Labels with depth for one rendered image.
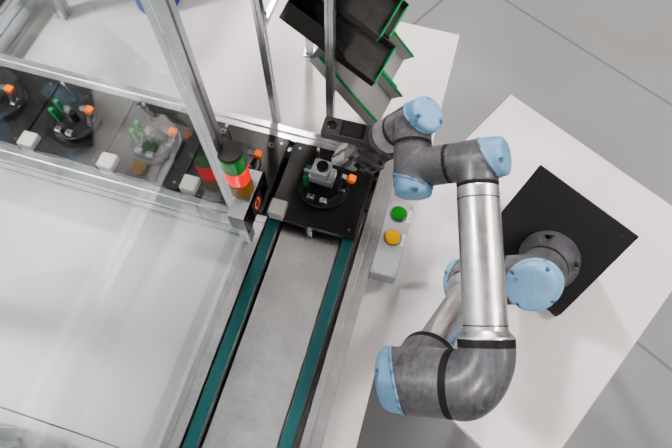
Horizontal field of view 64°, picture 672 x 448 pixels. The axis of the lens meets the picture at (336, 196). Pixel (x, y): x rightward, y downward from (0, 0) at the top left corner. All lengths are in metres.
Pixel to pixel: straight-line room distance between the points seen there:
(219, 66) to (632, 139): 2.08
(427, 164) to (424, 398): 0.41
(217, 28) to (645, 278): 1.54
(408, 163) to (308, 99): 0.79
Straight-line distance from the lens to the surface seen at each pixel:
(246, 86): 1.80
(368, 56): 1.40
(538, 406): 1.51
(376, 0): 1.30
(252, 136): 1.55
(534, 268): 1.26
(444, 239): 1.55
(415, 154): 1.02
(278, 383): 1.37
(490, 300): 0.93
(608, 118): 3.09
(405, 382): 0.97
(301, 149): 1.52
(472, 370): 0.92
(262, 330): 1.40
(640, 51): 3.45
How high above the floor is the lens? 2.27
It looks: 64 degrees down
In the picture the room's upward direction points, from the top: 1 degrees clockwise
